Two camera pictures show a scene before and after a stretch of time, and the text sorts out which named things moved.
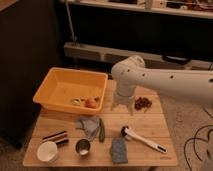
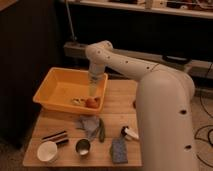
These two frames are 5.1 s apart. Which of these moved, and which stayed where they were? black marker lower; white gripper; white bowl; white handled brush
Moved: white gripper
Stayed: white handled brush; black marker lower; white bowl
